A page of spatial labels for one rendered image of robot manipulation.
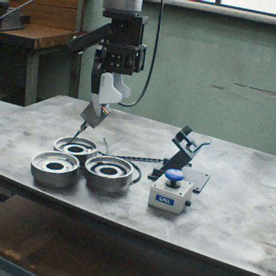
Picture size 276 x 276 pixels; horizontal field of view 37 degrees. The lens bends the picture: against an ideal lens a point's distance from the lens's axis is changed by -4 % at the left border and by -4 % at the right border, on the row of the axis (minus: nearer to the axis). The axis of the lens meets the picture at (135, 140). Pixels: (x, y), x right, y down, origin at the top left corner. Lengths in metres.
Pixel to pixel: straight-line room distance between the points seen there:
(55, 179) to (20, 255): 0.30
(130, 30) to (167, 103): 1.82
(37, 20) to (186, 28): 1.00
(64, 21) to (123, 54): 1.97
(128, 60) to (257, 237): 0.43
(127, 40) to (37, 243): 0.61
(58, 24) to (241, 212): 2.09
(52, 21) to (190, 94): 1.01
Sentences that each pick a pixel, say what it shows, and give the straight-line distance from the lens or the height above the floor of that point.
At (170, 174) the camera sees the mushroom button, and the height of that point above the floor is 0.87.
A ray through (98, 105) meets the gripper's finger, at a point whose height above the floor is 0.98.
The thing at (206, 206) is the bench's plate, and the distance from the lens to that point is 0.92.
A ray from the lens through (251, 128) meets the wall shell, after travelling 2.49.
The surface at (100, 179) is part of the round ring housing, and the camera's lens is 0.89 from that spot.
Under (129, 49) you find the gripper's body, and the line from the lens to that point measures 0.80.
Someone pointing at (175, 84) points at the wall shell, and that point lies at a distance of 2.56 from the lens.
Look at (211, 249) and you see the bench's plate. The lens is 0.79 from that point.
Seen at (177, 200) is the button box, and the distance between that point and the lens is 0.85.
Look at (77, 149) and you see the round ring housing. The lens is 1.04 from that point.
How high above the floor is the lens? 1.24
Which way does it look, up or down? 22 degrees down
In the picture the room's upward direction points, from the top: 8 degrees clockwise
